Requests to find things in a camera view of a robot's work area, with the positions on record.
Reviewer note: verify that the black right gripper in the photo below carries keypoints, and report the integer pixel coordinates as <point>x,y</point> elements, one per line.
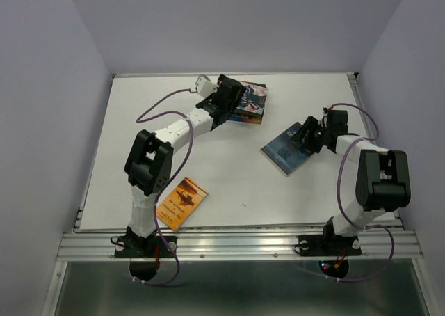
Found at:
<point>310,124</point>

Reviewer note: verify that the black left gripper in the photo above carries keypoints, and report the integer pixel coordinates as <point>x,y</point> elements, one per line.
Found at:
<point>239,97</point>

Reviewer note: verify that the Little Women book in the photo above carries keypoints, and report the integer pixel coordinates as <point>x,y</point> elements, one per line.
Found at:
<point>249,101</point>

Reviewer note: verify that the Nineteen Eighty-Four blue book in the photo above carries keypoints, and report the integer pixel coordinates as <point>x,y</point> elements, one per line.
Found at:
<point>285,153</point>

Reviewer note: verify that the Jane Eyre blue book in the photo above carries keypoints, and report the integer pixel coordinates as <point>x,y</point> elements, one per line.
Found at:
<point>246,119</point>

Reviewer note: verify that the orange Huckleberry Finn book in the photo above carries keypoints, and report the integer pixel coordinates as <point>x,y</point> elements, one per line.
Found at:
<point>183,200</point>

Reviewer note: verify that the brown glossy paperback book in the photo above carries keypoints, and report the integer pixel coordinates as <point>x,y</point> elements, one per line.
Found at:
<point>263,92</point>

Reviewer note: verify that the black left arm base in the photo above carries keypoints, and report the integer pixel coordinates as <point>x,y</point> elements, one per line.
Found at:
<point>145,255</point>

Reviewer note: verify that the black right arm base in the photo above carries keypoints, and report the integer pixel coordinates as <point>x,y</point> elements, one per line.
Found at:
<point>332,249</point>

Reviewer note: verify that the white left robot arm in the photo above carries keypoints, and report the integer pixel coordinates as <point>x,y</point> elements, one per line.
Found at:
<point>149,164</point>

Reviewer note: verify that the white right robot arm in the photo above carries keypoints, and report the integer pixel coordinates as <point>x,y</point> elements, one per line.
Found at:
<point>383,179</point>

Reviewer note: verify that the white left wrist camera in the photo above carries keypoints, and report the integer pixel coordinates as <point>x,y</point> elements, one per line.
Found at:
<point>204,86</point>

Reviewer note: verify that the aluminium mounting rail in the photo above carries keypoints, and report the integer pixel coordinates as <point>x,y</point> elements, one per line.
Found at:
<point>265,243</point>

